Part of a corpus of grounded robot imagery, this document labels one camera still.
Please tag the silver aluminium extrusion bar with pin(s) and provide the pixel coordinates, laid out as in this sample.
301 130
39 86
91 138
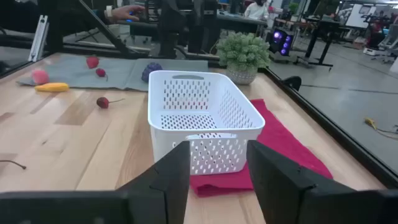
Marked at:
38 39

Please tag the black rounded clamp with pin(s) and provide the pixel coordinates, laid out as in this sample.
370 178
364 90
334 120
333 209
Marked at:
293 82

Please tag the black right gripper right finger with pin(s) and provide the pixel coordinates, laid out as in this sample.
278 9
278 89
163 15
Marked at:
280 193

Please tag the grey cloth mat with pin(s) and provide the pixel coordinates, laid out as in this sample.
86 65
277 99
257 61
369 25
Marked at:
124 73

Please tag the person's hand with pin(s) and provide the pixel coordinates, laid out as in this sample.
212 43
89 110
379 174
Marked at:
124 13

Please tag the red cloth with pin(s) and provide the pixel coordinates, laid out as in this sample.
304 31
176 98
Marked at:
280 140

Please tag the dark red toy cherry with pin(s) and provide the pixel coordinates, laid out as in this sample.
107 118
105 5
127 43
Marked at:
100 72
102 102

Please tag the purple toy grape bunch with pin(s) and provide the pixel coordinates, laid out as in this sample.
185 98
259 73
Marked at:
150 71

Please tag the green plant in patterned pot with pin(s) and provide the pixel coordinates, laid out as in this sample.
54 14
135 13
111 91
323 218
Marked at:
242 49

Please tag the black background desk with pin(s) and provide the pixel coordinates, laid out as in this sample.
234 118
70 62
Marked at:
323 25

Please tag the pink toy peach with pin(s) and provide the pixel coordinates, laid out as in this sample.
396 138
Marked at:
39 76

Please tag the red toy strawberry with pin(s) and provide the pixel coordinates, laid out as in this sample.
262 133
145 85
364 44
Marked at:
92 62

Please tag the grey desk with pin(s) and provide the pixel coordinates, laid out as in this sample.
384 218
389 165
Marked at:
239 23

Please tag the yellow elongated toy vegetable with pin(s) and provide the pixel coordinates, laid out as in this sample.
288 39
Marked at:
52 87

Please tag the computer tower with purple lights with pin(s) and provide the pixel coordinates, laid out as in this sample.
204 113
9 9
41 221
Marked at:
280 40

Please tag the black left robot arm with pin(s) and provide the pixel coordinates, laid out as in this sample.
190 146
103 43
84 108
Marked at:
169 31

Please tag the small background plant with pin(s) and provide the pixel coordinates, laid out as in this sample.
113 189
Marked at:
293 7

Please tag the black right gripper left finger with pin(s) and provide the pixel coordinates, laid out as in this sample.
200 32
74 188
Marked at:
168 186

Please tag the white perforated plastic basket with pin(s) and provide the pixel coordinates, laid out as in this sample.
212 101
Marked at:
161 146

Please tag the whiteboard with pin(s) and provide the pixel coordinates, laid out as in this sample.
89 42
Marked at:
357 15

